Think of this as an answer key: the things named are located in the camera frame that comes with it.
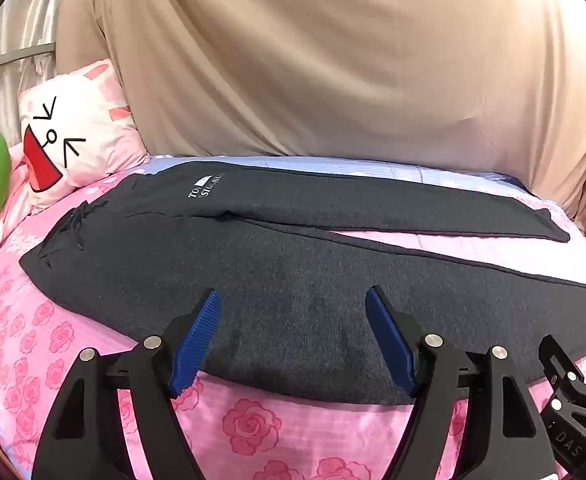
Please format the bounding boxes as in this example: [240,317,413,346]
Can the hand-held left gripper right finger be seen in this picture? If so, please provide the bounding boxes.
[365,285,564,480]

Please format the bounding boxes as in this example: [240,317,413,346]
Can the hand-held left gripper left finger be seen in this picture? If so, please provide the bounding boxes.
[32,289,222,480]

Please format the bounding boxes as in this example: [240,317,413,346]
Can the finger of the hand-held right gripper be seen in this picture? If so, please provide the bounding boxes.
[538,334,586,477]

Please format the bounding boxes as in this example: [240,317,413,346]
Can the dark grey pants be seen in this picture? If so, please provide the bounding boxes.
[19,162,586,407]

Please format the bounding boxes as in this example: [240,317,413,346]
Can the pink rose print bedsheet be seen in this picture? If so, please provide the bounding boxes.
[0,152,586,480]

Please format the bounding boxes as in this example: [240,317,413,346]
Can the white rabbit face pillow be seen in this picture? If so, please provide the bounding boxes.
[18,58,150,211]

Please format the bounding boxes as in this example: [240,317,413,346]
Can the beige curtain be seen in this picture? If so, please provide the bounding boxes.
[55,0,586,271]

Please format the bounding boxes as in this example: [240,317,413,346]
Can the white striped curtain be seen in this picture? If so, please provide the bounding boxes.
[0,0,70,111]

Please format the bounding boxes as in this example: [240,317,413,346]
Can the grey metal bed rail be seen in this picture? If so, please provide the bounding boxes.
[0,42,60,80]

